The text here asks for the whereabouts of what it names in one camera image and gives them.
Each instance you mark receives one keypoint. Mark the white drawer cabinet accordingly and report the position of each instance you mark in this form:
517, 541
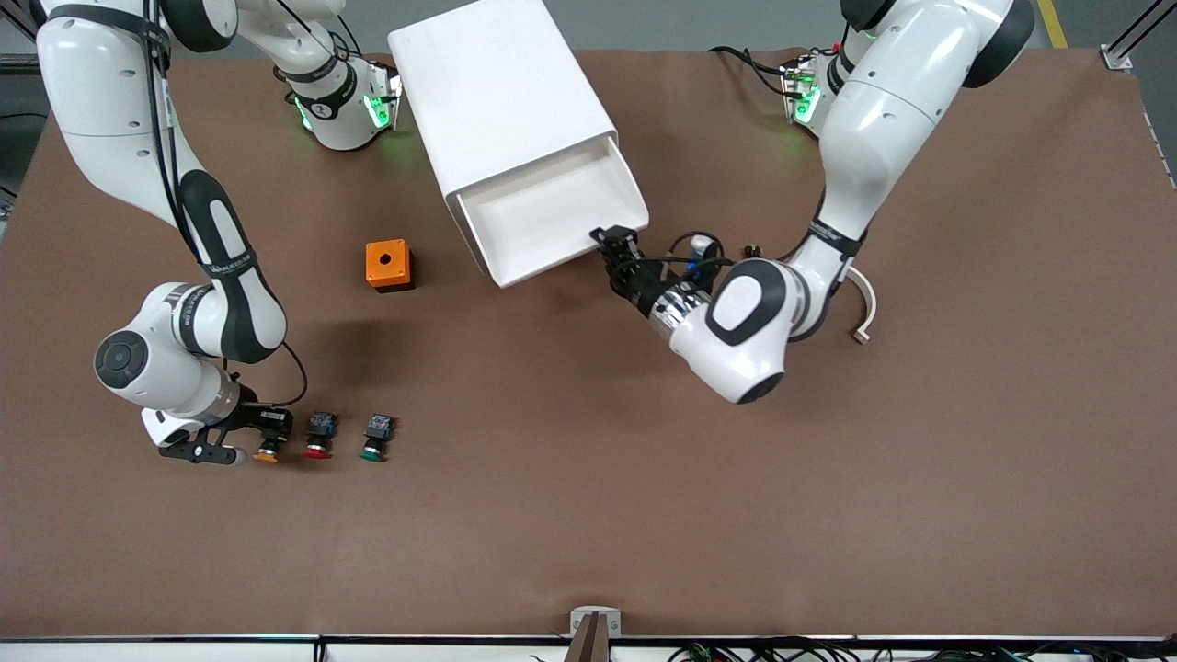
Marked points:
497, 92

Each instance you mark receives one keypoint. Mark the aluminium corner post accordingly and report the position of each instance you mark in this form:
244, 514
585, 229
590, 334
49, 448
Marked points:
1136, 32

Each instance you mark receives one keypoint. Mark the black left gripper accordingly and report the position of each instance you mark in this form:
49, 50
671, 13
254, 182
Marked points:
643, 284

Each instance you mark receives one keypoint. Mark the white plastic drawer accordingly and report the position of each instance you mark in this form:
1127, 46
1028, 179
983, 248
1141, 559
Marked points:
542, 221

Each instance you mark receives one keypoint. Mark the orange button enclosure box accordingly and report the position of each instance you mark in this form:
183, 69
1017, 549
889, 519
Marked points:
387, 264

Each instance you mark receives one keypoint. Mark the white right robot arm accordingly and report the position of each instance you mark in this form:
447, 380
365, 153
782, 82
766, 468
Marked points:
110, 83

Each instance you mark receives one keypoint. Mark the yellow push button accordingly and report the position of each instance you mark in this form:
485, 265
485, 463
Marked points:
267, 452

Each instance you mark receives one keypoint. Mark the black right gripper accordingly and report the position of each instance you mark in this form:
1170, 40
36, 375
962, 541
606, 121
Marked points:
251, 418

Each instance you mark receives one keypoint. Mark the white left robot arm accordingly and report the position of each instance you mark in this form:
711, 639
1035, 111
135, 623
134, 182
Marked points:
874, 110

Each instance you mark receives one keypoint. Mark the red push button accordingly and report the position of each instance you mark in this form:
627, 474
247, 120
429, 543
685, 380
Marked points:
319, 436

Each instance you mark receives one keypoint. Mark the white curved plastic bracket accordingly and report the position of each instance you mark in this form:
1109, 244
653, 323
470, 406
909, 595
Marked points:
866, 303

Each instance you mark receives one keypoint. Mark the white table edge rail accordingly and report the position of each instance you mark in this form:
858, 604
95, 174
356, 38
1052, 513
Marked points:
184, 651

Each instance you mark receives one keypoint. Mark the green push button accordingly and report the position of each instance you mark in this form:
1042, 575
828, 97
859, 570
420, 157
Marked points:
376, 438

